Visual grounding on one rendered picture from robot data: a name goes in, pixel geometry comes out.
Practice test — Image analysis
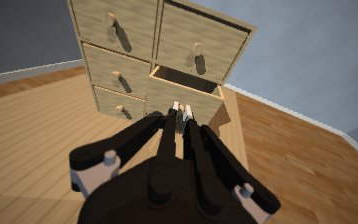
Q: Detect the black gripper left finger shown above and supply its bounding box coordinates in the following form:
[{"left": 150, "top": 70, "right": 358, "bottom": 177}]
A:
[{"left": 69, "top": 101, "right": 179, "bottom": 205}]

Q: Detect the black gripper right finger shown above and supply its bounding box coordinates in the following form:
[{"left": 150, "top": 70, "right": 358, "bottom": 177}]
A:
[{"left": 182, "top": 105, "right": 281, "bottom": 224}]

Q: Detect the wooden drawer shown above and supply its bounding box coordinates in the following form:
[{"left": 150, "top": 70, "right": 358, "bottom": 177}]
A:
[
  {"left": 83, "top": 42, "right": 152, "bottom": 98},
  {"left": 93, "top": 85, "right": 147, "bottom": 121},
  {"left": 71, "top": 0, "right": 159, "bottom": 59},
  {"left": 157, "top": 3, "right": 248, "bottom": 82},
  {"left": 146, "top": 65, "right": 224, "bottom": 126},
  {"left": 175, "top": 121, "right": 184, "bottom": 134}
]

